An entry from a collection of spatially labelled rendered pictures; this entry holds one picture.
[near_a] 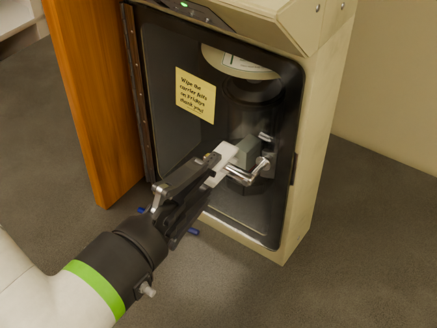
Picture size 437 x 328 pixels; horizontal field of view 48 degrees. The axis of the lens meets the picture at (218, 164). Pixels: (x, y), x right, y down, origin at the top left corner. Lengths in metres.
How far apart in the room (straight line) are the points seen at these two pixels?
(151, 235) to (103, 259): 0.07
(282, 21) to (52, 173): 0.78
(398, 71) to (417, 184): 0.25
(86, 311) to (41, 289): 0.05
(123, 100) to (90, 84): 0.10
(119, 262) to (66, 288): 0.07
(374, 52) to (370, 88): 0.09
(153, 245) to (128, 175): 0.44
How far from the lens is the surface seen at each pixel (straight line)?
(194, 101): 0.78
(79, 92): 0.86
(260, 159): 0.76
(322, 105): 0.73
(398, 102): 1.15
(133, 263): 0.61
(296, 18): 0.53
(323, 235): 1.01
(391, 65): 1.11
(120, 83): 0.93
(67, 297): 0.59
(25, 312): 0.57
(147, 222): 0.64
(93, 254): 0.61
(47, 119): 1.31
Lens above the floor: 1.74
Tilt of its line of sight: 45 degrees down
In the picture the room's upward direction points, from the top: straight up
